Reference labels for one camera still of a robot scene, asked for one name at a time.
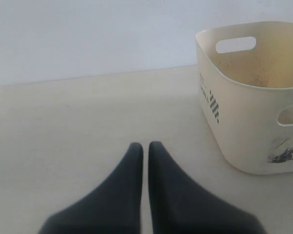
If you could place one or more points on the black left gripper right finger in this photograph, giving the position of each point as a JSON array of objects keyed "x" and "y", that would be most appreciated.
[{"x": 180, "y": 206}]

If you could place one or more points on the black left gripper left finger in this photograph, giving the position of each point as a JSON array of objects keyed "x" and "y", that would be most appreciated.
[{"x": 114, "y": 207}]

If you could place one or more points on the cream plastic basket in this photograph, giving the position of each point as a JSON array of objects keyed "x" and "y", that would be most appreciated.
[{"x": 245, "y": 76}]

